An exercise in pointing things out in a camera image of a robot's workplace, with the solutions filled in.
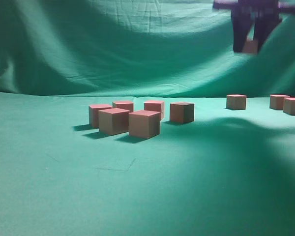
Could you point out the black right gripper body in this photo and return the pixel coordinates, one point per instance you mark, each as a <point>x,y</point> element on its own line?
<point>264,6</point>

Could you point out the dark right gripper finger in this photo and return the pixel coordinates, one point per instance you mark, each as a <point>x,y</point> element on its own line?
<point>263,27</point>
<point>242,24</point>

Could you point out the pink cube column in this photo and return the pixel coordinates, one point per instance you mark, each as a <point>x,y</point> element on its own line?
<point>93,113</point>
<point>182,112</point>
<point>250,45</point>
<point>127,105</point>
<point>236,102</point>
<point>289,105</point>
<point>155,105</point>
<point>113,121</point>
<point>277,101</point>
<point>144,124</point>

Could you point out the green cloth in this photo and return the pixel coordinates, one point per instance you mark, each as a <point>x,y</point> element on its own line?
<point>227,173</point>

